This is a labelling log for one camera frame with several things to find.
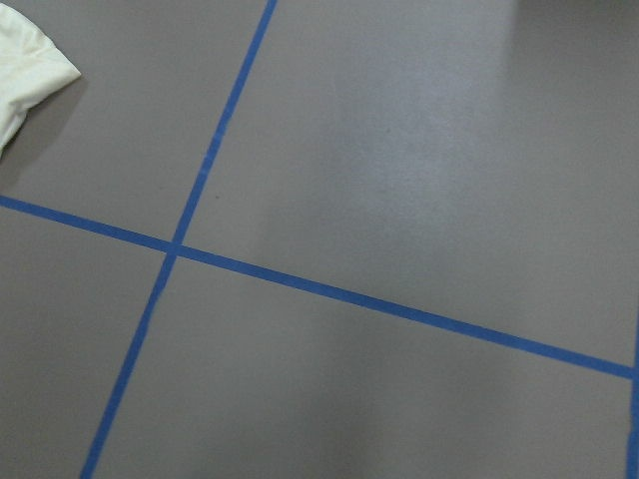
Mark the beige long-sleeve graphic shirt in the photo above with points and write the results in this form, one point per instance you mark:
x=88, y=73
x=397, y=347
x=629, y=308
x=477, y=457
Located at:
x=32, y=69

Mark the brown paper table cover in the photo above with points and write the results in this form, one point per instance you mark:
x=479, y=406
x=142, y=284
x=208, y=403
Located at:
x=325, y=239

